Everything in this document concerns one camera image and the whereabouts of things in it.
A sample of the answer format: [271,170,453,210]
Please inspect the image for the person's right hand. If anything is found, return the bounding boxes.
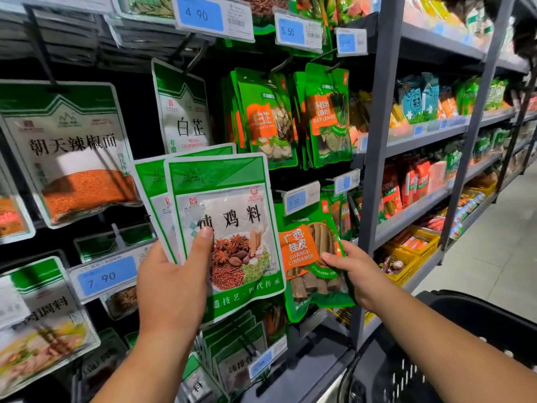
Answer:
[321,239,392,315]

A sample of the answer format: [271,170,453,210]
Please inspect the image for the person's left hand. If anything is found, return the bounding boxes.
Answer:
[134,226,216,367]

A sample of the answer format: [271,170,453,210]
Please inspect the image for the green orange Guangxi cinnamon bags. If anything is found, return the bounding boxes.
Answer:
[340,193,362,240]

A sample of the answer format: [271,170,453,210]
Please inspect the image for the green Guangxi cinnamon packet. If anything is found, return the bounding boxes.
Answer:
[275,201,357,324]

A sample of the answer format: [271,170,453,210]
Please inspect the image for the row of green white packets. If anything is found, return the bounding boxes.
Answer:
[201,306,290,395]

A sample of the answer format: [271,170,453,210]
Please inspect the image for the row of clear green-top packets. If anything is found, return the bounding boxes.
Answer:
[79,327,223,403]

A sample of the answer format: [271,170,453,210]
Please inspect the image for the green white stew seasoning packet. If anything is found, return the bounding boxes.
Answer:
[134,143,238,265]
[165,152,286,324]

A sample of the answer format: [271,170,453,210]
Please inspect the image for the black shopping basket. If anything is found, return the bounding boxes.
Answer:
[336,289,537,403]

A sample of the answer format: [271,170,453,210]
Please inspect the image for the green leaf packets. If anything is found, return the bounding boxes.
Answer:
[294,63,354,168]

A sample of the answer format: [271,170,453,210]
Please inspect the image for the clear chili powder packets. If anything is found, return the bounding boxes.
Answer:
[0,79,139,229]

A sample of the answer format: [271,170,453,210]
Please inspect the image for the green white-slice packets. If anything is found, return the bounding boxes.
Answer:
[220,67,300,170]

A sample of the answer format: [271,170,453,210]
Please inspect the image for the clear white-slice packets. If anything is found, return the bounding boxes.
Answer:
[151,58,213,156]

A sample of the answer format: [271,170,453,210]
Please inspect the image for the clear orange powder packets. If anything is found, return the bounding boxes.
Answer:
[0,155,36,246]

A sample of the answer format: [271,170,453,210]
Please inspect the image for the red green packets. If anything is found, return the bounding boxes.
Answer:
[289,0,379,26]

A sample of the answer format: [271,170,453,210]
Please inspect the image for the green red-peppercorn packets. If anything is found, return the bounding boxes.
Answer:
[222,0,290,30]

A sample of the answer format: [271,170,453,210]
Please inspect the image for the clear dried-leaf packets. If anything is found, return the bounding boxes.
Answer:
[113,0,177,22]

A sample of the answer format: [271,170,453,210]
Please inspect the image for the person's right forearm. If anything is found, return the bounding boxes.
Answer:
[361,285,525,403]

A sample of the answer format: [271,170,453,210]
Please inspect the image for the row of red orange packets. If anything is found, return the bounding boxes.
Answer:
[378,155,450,219]

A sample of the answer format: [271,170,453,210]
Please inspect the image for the row of teal yellow packets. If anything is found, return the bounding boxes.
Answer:
[390,73,508,135]

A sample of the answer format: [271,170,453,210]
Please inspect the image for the row of yellow snack packets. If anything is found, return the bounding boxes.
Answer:
[403,0,517,51]

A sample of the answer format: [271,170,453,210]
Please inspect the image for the yellow display trays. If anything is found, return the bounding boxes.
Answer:
[365,226,441,286]

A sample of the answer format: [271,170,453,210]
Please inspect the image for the gray metal shelving unit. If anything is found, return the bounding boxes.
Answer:
[348,0,537,349]

